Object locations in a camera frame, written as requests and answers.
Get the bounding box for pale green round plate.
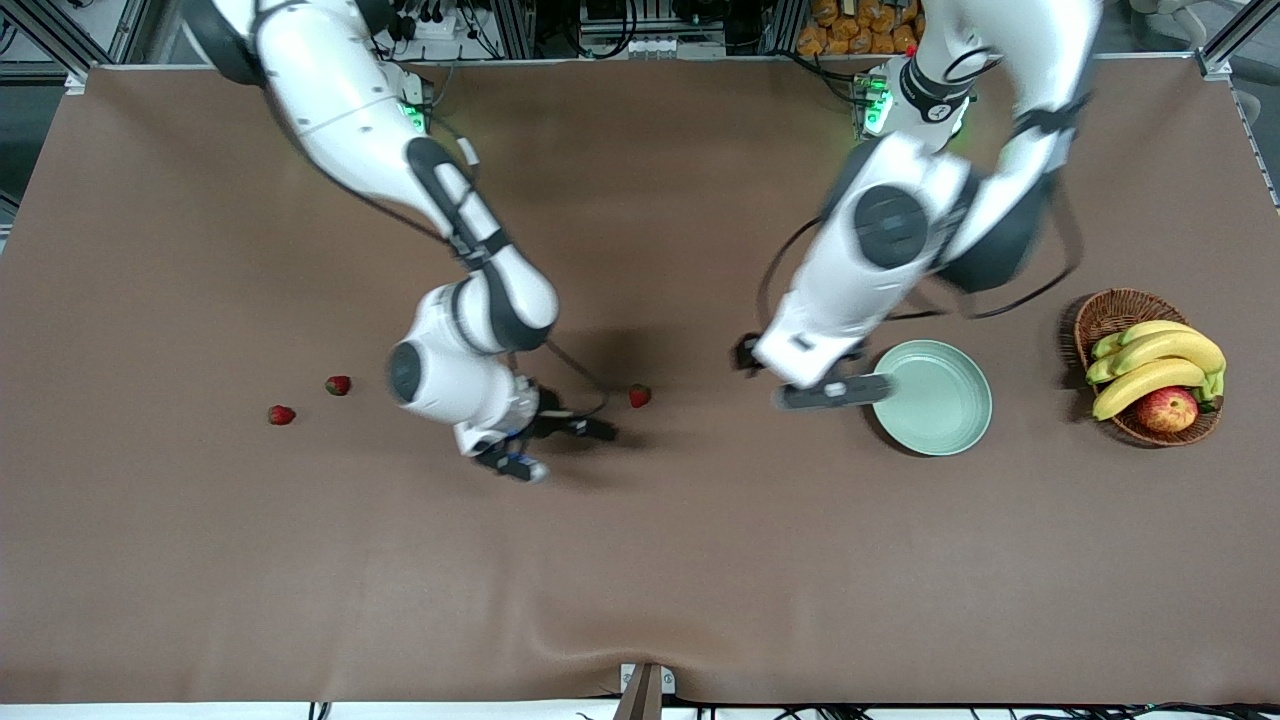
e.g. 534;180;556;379
869;339;994;458

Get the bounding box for brown table cloth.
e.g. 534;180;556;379
0;55;1280;706

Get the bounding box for white terminal strip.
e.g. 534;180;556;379
580;35;727;59

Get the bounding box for bag of orange bread rolls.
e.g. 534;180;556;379
797;0;923;56

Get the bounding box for brown wicker basket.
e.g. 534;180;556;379
1073;288;1223;448

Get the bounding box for white power strip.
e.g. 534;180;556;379
398;10;461;42

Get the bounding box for red yellow apple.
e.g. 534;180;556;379
1136;386;1200;435

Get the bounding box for metal mount bracket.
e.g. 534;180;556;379
612;662;677;720

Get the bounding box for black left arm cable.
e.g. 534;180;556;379
755;185;1087;346

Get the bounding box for aluminium frame post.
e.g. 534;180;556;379
490;0;537;59

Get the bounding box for aluminium frame strut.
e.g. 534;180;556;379
10;0;96;94
1195;0;1280;81

